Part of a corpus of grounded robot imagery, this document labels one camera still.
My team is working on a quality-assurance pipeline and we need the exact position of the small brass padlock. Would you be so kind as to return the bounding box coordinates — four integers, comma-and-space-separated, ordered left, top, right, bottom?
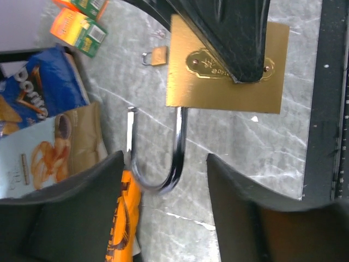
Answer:
141, 46, 168, 67

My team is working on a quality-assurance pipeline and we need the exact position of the orange Kettle chips bag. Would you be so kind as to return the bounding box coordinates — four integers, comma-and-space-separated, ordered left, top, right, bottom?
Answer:
105, 170, 142, 261

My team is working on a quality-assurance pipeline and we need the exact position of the orange green box left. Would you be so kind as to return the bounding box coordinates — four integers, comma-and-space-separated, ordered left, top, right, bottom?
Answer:
50, 8, 107, 58

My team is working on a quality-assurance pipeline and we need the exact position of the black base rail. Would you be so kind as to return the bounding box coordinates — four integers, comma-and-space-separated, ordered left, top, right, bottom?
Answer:
302, 1, 348, 205

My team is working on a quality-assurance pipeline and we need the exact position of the orange green box right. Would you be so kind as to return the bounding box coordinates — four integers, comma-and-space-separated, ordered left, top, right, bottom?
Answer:
52, 0, 109, 21

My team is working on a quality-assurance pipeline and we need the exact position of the brown chips bag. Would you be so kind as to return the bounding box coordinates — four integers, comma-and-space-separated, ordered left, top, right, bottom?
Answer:
1, 102, 107, 199

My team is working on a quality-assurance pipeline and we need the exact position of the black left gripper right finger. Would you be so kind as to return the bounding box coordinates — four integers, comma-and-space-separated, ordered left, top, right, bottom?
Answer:
207, 153, 348, 261

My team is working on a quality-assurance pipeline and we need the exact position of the orange green box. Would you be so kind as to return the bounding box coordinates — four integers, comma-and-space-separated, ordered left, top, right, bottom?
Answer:
50, 8, 107, 58
52, 0, 109, 21

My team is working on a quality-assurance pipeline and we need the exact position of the loose silver key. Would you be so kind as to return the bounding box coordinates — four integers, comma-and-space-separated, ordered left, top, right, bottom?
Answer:
151, 29, 166, 40

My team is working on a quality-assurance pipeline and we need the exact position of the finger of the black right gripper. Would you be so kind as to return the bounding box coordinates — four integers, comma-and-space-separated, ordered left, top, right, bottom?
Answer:
128, 0, 270, 84

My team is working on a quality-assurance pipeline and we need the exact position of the large brass padlock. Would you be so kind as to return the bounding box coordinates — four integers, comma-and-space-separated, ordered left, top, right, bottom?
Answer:
125, 15, 290, 194

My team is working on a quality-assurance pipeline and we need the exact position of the blue snack bag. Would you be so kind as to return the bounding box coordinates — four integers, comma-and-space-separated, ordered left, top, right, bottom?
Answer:
1, 45, 89, 137

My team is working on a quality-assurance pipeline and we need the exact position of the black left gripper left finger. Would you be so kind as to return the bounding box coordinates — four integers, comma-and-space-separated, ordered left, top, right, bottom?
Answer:
1, 151, 124, 261

